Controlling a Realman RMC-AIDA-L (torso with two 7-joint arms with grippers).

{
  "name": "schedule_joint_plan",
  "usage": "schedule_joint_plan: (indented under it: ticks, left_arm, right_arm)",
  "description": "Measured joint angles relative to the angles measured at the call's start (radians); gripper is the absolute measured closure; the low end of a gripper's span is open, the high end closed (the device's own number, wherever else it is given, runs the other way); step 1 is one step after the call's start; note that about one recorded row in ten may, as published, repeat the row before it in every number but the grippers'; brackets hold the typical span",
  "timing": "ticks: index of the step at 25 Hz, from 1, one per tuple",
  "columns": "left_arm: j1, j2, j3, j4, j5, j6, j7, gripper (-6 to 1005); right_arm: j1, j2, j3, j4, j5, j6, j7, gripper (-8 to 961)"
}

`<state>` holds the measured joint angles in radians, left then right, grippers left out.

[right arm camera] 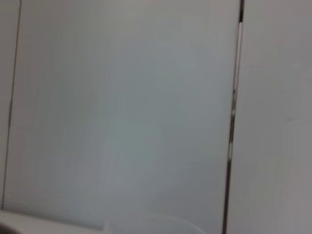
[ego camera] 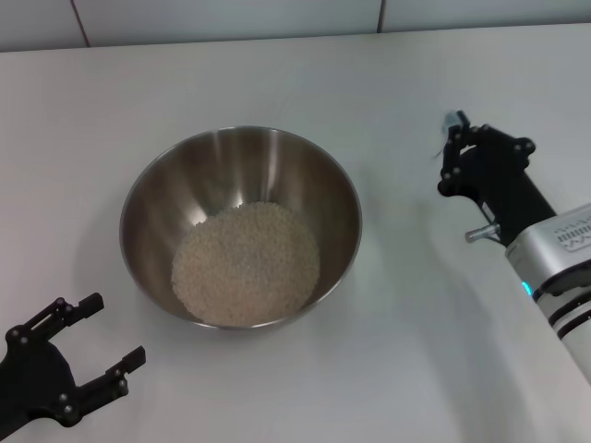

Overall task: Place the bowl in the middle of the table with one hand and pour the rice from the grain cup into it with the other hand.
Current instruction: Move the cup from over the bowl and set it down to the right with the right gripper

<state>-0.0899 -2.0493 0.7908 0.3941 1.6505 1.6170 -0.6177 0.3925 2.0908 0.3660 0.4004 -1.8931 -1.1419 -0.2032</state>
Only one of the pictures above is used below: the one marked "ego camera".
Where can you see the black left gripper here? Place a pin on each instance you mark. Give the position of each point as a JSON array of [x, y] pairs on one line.
[[37, 383]]

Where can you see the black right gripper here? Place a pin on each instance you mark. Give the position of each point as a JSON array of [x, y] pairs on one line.
[[503, 194]]

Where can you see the white rice grains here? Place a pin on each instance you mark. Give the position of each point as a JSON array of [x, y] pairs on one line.
[[244, 267]]

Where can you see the stainless steel mixing bowl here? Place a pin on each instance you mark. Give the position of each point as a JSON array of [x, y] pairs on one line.
[[221, 175]]

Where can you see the white partition panel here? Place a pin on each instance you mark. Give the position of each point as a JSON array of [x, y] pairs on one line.
[[485, 14], [32, 23], [231, 18]]

